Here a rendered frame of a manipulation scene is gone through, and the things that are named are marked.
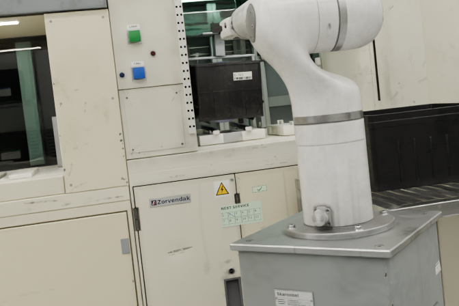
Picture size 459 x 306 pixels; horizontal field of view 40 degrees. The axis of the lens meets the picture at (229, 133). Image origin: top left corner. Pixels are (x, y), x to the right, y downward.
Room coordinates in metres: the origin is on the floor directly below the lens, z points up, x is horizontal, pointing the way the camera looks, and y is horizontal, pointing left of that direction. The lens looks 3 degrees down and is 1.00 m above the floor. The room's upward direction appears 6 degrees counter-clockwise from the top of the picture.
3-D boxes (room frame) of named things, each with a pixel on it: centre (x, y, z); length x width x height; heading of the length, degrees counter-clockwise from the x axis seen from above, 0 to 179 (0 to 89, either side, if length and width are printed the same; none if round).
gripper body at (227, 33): (1.63, -0.06, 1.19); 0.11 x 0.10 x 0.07; 11
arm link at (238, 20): (1.49, -0.10, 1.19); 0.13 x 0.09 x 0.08; 11
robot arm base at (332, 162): (1.08, -0.17, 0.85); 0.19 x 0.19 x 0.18
